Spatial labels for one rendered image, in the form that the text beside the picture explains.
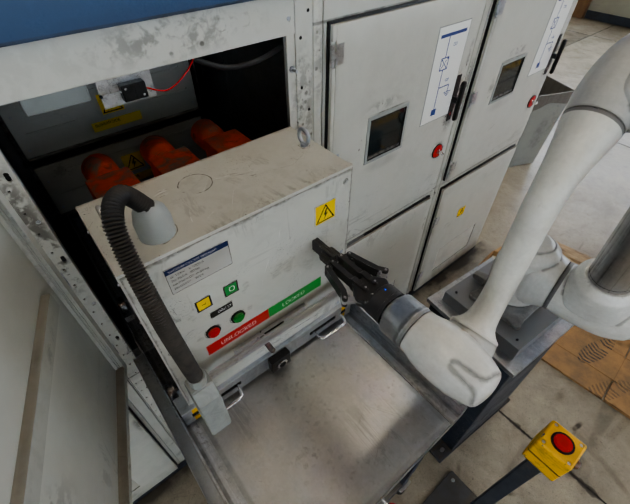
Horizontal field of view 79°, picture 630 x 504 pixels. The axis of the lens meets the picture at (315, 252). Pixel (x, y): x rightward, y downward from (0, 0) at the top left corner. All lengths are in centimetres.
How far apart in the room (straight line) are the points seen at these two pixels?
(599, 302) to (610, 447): 123
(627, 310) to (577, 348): 133
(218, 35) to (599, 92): 68
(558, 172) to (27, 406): 93
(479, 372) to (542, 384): 166
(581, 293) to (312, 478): 81
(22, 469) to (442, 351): 64
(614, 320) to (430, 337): 65
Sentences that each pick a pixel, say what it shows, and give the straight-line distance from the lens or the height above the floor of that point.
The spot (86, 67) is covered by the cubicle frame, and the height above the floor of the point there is 160.
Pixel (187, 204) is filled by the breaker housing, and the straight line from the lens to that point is 75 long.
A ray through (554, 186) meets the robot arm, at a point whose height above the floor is 145.
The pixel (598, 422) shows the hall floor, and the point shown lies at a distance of 236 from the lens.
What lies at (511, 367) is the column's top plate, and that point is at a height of 75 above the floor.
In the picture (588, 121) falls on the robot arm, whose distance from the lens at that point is 80.
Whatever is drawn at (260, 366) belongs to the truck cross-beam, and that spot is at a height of 91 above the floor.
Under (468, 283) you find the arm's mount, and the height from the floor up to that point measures 80.
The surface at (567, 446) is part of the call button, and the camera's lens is 112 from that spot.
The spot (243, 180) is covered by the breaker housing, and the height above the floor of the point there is 139.
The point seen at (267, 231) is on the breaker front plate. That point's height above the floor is 133.
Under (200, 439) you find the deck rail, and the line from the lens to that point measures 107.
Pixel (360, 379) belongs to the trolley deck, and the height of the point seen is 85.
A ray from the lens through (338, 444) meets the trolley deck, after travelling 103.
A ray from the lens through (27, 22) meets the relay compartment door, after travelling 74.
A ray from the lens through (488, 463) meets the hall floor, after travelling 204.
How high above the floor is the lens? 183
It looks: 45 degrees down
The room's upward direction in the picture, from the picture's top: straight up
